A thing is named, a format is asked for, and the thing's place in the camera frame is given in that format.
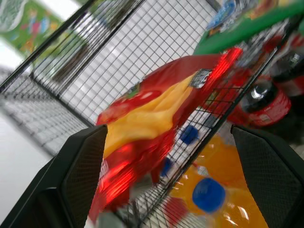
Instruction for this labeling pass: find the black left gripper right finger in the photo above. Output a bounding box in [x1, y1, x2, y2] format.
[231, 124, 304, 228]

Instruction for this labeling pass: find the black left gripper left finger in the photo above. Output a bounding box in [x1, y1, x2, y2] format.
[0, 124, 108, 228]

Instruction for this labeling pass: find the red and yellow chip bag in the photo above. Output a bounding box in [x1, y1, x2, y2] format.
[88, 47, 243, 223]

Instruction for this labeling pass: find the orange soda bottle blue cap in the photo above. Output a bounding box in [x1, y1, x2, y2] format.
[166, 134, 270, 228]

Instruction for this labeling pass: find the cola bottle red label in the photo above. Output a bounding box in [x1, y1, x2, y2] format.
[266, 30, 304, 114]
[227, 79, 292, 129]

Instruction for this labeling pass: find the green snack bag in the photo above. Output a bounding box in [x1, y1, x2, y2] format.
[193, 0, 304, 56]

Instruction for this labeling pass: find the green cartoon poster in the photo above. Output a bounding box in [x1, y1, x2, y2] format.
[0, 0, 66, 57]

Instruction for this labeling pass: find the black wire mesh rack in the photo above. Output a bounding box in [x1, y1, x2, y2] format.
[0, 0, 294, 228]

